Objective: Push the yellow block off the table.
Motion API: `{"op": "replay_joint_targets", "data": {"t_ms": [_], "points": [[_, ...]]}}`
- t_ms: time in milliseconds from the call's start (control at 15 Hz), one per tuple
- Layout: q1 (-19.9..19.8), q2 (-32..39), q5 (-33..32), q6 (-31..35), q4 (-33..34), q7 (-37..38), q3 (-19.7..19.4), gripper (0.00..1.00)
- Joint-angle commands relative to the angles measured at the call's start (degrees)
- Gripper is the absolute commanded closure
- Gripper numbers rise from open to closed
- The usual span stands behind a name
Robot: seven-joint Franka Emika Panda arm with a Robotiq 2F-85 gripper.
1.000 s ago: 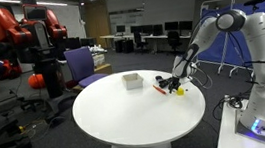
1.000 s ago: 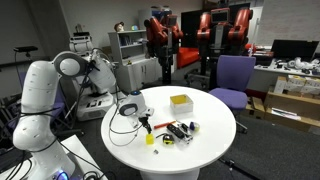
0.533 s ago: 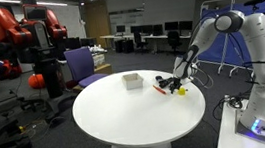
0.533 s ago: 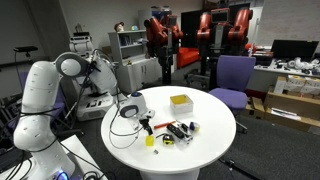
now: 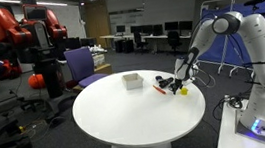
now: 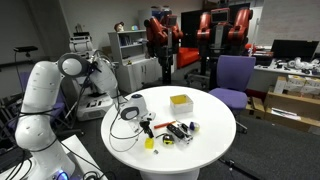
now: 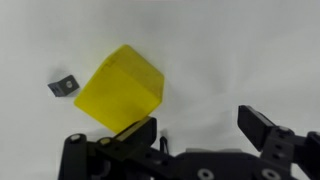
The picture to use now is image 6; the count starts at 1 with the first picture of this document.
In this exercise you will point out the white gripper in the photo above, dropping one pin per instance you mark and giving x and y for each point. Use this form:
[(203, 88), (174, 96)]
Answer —
[(150, 115)]

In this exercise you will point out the yellow block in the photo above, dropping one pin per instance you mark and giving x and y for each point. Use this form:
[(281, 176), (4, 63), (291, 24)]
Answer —
[(149, 143)]

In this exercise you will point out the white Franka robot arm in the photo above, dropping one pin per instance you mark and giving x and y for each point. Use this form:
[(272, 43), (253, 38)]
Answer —
[(40, 90)]

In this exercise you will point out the red marker pen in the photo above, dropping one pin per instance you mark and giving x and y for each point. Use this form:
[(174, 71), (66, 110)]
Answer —
[(165, 124)]

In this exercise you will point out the black yellow tape measure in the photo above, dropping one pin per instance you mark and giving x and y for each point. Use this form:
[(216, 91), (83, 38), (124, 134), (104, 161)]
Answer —
[(168, 139)]

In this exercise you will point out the small grey metal piece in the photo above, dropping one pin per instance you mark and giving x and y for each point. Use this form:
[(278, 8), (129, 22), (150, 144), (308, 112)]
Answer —
[(155, 151)]

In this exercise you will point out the black remote control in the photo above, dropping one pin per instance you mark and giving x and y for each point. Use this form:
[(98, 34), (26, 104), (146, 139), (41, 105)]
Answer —
[(175, 131)]

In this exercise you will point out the white square box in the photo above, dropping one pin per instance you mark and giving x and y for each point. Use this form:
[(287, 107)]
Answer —
[(181, 103)]

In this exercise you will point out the white mobile robot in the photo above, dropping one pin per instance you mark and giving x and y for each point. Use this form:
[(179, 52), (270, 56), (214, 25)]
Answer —
[(96, 106)]

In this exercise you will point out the white shelf cabinet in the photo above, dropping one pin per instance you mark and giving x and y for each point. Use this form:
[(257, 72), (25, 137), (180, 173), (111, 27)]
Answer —
[(136, 71)]

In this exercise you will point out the white robot mounting platform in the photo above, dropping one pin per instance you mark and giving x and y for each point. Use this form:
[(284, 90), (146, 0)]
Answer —
[(73, 150)]

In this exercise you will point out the red couch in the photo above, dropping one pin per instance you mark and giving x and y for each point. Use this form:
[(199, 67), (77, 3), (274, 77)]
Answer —
[(186, 56)]

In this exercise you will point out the black tripod leg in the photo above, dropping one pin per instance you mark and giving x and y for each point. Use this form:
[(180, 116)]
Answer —
[(233, 165)]

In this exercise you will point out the mannequin head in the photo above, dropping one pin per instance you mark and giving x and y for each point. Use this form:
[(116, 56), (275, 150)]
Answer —
[(118, 26)]

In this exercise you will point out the small cardboard box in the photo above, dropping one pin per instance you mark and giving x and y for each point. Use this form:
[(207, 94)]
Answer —
[(252, 107)]

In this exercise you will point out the red Baxter robot with screen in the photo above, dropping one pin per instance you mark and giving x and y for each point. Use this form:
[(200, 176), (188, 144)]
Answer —
[(220, 33)]

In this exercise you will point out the white work desk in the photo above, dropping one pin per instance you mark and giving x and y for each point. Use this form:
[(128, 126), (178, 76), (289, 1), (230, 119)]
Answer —
[(263, 80)]

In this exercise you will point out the large cardboard box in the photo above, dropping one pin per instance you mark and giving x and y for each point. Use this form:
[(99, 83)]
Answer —
[(290, 108)]

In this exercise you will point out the large black monitor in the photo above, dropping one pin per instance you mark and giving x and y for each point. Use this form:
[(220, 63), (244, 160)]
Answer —
[(293, 50)]

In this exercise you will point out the white table pedestal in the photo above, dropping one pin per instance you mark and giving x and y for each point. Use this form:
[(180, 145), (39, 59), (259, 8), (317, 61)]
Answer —
[(166, 176)]

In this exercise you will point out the black camera on stand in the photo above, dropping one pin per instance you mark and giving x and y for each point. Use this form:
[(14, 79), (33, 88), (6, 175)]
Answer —
[(25, 48)]

